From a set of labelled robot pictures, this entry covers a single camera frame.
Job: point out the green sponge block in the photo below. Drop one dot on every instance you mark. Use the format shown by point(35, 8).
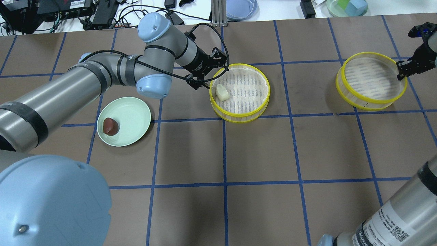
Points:
point(343, 4)

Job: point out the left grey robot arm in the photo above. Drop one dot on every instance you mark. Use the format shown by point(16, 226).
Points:
point(51, 200)

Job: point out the brown steamed bun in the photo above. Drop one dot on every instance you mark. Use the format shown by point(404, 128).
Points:
point(110, 127)

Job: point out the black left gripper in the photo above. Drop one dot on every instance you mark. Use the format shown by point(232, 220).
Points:
point(200, 64)

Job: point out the black power adapter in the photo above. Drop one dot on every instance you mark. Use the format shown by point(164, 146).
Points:
point(105, 12)

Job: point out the blue sponge block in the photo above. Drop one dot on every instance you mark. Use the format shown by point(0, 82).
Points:
point(356, 8)

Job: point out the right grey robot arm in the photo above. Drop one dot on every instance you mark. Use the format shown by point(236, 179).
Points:
point(408, 218)

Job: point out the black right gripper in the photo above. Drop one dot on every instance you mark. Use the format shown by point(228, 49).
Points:
point(424, 53)

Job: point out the light green plate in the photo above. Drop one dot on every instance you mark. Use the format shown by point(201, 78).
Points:
point(131, 119)

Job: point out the green glass bowl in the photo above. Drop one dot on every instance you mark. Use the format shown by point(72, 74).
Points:
point(335, 10)

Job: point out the yellow steamer basket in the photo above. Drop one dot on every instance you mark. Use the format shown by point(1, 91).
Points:
point(249, 92)
point(368, 81)

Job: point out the white steamed bun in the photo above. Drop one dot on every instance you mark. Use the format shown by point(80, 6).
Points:
point(222, 93)

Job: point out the aluminium frame post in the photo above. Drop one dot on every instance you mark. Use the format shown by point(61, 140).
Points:
point(219, 13)

